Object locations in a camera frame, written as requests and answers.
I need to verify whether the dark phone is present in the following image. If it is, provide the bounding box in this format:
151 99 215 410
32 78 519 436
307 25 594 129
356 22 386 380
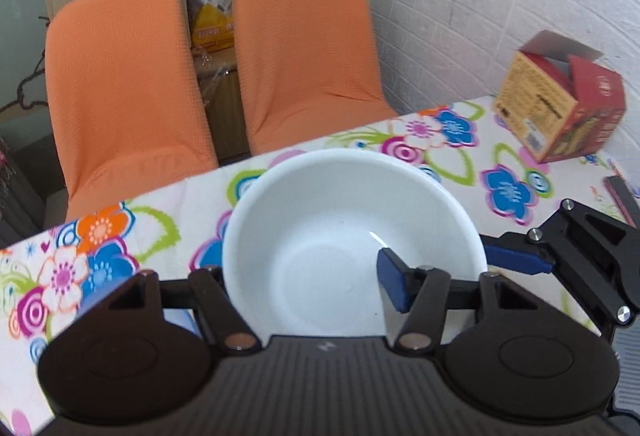
604 175 640 229

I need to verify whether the red cracker box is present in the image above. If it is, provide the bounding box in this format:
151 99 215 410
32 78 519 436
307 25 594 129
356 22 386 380
494 30 626 163

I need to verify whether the left orange chair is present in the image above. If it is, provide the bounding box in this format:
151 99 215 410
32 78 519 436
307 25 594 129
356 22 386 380
44 0 218 220

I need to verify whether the right orange chair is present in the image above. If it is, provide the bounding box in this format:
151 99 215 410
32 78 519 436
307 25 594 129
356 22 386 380
232 0 395 154

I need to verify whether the floral tablecloth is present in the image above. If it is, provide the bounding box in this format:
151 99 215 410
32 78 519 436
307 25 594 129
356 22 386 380
1 97 620 435

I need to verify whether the orange chair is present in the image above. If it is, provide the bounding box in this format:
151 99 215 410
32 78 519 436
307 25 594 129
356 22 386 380
232 0 395 154
44 0 218 220

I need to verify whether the white bowl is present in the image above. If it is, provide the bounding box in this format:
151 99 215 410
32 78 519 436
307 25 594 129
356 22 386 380
222 149 487 342

